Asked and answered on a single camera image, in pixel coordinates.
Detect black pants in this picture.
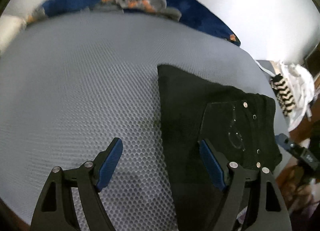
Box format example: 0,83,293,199
157,65,282,230

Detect person right hand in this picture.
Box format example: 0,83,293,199
276,165,316,214

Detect black white striped knit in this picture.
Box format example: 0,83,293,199
270,74,296,116

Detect white patterned cloth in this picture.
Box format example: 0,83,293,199
256,61,315,131

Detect dark monitor screen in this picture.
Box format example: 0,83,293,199
304,44,319,70

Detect grey mesh mattress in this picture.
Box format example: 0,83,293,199
1,12,287,230

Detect white floral pillow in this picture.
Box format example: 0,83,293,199
0,14,27,54

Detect navy floral blanket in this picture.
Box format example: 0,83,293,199
26,0,241,46

